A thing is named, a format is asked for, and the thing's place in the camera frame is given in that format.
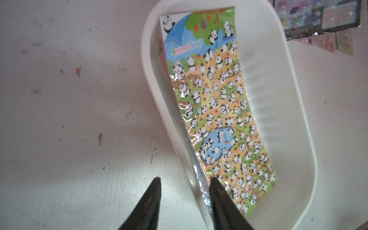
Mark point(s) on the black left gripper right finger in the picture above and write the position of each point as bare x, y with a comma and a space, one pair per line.
225, 215

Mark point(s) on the dark bonbon drop sticker sheet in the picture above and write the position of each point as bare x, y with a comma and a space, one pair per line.
302, 19

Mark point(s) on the purple pink sticker sheet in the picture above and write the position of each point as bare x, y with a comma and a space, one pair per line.
325, 42

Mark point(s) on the white plastic storage box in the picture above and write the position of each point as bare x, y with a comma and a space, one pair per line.
275, 100

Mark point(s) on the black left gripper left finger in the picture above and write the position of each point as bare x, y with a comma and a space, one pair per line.
145, 215

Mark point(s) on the green beige sticker sheet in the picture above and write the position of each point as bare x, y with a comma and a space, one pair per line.
344, 42

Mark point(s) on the green panda sticker sheet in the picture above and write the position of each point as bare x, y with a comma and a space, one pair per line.
203, 63

